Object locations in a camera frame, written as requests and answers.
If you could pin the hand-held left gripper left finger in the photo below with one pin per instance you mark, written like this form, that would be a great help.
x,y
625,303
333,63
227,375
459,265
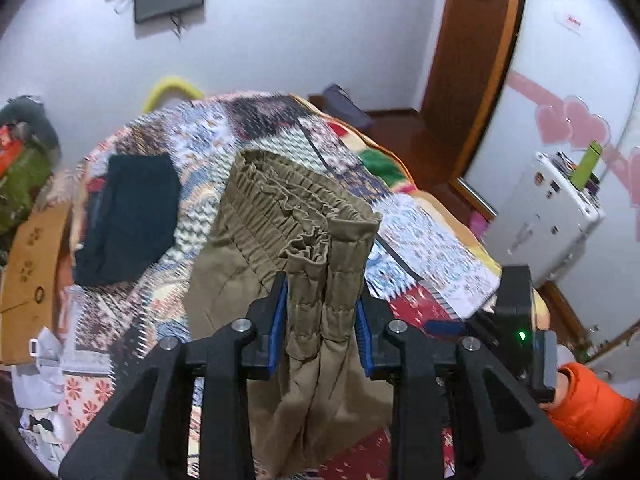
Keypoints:
x,y
279,320

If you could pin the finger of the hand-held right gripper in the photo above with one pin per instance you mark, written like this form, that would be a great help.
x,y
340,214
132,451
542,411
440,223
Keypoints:
x,y
447,328

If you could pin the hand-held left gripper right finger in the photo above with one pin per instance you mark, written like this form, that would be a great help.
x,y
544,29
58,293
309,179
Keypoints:
x,y
362,345

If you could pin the olive green pants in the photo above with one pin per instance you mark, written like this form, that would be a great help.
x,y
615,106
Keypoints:
x,y
260,210

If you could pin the dark navy pants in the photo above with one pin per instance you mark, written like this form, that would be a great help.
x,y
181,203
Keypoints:
x,y
125,220

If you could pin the white appliance with stickers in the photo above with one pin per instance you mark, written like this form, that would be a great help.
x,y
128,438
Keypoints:
x,y
545,220

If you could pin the patchwork printed bedspread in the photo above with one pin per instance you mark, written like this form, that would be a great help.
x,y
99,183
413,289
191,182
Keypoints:
x,y
425,245

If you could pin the lime green tube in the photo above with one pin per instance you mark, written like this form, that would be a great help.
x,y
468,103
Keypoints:
x,y
586,167

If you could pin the grey backpack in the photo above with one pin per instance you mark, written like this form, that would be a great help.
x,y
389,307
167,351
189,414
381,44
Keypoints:
x,y
345,102

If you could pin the white sliding door pink decor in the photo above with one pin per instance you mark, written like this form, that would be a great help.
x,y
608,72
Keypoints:
x,y
575,70

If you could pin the white plastic buckle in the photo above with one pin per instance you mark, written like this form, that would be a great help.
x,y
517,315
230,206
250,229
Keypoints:
x,y
35,348

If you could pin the white cloth bag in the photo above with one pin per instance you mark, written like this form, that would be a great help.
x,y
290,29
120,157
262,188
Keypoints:
x,y
37,385

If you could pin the brown cardboard sheet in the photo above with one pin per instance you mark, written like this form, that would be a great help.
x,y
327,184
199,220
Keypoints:
x,y
30,260

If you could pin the grey neck pillow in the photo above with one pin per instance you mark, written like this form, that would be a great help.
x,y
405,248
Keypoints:
x,y
27,112

